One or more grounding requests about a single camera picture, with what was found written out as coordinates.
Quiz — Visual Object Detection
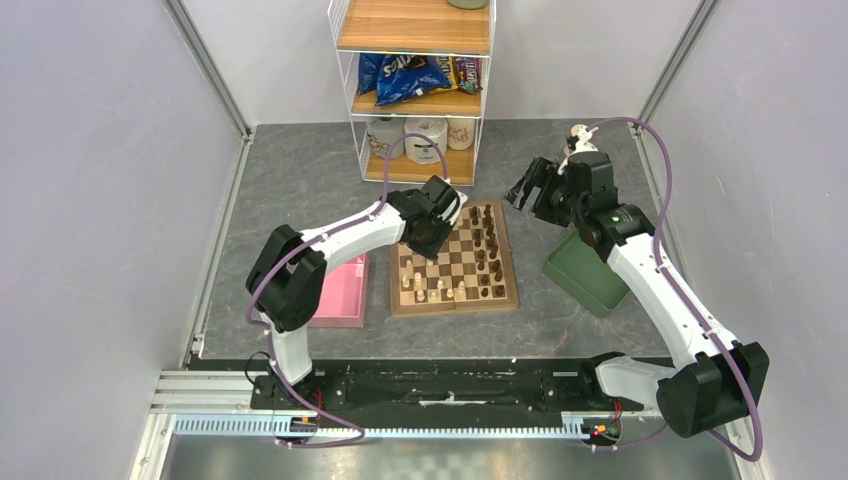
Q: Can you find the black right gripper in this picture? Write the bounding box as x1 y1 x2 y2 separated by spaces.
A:
503 155 586 228

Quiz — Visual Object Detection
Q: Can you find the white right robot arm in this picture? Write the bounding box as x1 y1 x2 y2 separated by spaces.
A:
504 151 770 438

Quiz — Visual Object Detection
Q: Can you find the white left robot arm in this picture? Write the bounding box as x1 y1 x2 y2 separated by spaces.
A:
245 176 468 409

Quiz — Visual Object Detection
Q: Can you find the wooden chess board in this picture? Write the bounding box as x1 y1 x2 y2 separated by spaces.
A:
389 200 519 317

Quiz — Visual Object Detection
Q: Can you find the green soap pump bottle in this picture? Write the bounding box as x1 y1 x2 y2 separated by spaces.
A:
564 124 597 155

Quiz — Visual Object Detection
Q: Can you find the white toilet paper roll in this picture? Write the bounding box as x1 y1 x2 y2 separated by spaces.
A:
404 117 448 165

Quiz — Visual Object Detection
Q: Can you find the green plastic bin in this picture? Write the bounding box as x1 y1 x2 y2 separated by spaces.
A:
542 230 631 318

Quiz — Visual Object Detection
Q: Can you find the pink printed cup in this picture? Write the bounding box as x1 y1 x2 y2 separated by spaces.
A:
447 117 477 151

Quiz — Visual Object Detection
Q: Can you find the white patterned mug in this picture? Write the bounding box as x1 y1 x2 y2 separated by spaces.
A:
366 117 405 159

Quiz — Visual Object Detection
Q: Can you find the pink plastic bin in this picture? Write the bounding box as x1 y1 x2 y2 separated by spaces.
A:
308 254 369 328

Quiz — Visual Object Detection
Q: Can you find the blue chips bag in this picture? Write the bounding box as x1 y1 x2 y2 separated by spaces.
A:
356 53 456 106

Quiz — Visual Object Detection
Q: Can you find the dark candy bag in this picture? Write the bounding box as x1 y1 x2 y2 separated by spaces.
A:
453 56 483 95

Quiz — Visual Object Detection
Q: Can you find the white wire wooden shelf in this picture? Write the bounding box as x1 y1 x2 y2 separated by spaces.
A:
327 0 497 185

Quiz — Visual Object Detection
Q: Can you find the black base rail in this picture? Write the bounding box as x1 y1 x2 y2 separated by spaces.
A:
185 354 713 432

